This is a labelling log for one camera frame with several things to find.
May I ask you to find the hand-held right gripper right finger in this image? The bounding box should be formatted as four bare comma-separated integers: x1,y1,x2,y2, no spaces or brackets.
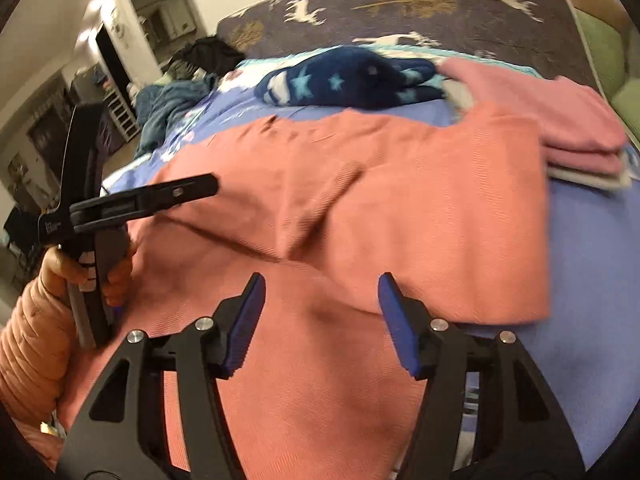
377,272,586,480

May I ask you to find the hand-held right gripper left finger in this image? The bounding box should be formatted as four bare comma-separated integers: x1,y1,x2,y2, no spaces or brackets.
55,273,267,480

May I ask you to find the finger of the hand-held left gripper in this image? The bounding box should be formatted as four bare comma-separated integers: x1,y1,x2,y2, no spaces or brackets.
70,173,219,233

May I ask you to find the salmon knit cloth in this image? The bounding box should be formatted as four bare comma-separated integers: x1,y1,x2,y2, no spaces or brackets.
57,110,551,480

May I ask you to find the person's left forearm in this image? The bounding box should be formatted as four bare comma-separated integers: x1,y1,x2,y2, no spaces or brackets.
0,275,83,418

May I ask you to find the dark clothes pile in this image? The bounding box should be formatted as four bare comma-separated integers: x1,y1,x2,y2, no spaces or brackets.
167,37,246,81

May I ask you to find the person's left hand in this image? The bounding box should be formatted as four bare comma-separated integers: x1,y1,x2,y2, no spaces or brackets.
42,246,135,309

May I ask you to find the white shelf rack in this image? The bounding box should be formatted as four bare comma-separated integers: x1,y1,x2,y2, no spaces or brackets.
107,87,141,141

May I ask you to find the dark cabinet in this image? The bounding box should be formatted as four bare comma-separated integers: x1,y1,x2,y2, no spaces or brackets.
70,67,126,156

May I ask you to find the teal fleece blanket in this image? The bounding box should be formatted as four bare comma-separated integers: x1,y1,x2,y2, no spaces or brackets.
135,77,221,156

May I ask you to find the printed blue blanket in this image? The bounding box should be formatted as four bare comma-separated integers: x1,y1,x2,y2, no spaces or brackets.
100,52,640,480

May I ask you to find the navy star-patterned garment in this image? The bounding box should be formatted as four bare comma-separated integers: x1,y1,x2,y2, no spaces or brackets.
254,45,446,108

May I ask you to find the folded grey cloth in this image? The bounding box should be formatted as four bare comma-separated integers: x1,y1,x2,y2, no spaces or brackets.
545,145,633,192

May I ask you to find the folded pink cloth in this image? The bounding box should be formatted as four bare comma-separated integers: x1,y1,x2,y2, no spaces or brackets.
442,57,628,171

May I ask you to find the dark deer-print bedspread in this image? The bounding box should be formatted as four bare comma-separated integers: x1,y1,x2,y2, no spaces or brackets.
215,0,601,91

